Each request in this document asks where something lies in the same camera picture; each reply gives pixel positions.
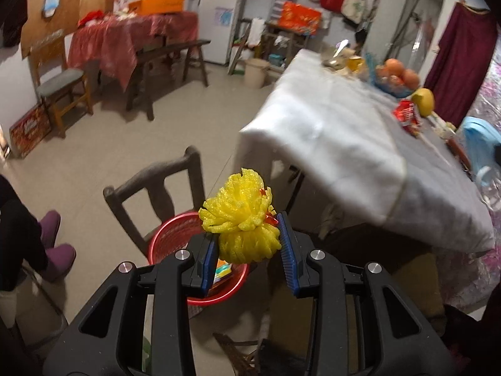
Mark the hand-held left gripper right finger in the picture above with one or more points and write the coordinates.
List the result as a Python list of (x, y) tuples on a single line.
[(287, 254)]

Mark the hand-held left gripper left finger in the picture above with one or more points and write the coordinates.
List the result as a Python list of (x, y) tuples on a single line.
[(209, 262)]

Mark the red plastic basket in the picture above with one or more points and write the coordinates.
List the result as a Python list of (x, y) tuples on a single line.
[(172, 231)]

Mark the yellow foam fruit net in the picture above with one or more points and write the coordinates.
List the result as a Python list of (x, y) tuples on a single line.
[(238, 211)]

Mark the dark wooden chair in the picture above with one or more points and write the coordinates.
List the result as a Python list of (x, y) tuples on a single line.
[(156, 172)]

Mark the white marbled tablecloth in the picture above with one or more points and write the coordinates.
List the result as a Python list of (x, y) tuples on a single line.
[(332, 125)]

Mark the purple slipper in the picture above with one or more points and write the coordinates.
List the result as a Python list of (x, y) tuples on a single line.
[(60, 260), (51, 227)]

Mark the beige plastic bucket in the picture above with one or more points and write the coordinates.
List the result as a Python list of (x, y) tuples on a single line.
[(256, 74)]

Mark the red snack packet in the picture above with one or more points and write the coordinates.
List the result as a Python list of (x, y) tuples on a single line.
[(405, 111)]

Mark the person's dark trouser leg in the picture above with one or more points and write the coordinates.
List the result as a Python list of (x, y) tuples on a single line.
[(19, 243)]

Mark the clear glass bowl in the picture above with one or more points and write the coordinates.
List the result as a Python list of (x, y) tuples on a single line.
[(332, 60)]

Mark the blue glass fruit bowl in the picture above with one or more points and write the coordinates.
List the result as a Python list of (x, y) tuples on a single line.
[(372, 71)]

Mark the yellow snack packet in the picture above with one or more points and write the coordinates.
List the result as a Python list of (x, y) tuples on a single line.
[(356, 63)]

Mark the yellow-green pomelo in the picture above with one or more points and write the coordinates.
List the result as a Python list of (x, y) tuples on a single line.
[(423, 102)]

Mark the red-orange apple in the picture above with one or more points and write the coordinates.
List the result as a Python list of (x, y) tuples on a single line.
[(411, 78), (392, 66)]

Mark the metal spoon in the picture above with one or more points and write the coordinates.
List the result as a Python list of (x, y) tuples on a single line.
[(341, 46)]

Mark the dark wooden bench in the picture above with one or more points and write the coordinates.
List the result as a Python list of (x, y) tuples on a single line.
[(168, 49)]

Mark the red printed carton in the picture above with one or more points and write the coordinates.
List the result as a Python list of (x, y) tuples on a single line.
[(31, 129)]

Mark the light blue plastic stool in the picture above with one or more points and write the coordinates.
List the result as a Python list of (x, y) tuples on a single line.
[(477, 137)]

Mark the white cloth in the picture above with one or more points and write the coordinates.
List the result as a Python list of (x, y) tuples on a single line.
[(256, 31)]

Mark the white refrigerator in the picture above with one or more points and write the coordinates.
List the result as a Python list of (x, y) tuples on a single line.
[(219, 35)]

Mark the wooden chair with green cushion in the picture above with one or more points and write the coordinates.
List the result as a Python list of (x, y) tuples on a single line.
[(58, 82)]

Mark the red gift box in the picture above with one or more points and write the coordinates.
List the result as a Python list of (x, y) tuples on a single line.
[(299, 16)]

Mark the red-covered table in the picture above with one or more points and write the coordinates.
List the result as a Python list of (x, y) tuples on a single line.
[(117, 39)]

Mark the blue printed paper sheet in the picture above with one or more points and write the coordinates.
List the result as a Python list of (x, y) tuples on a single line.
[(224, 16)]

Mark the white drawer unit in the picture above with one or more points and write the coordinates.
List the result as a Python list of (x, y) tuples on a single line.
[(282, 6)]

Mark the white tote bag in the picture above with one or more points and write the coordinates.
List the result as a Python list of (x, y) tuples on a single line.
[(353, 8)]

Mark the maroon curtain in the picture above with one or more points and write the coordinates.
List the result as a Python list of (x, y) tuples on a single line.
[(458, 58)]

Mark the orange cardboard box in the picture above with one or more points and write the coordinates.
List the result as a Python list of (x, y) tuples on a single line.
[(160, 4)]

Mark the brown wooden board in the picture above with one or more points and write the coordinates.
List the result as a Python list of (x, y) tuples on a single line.
[(35, 27)]

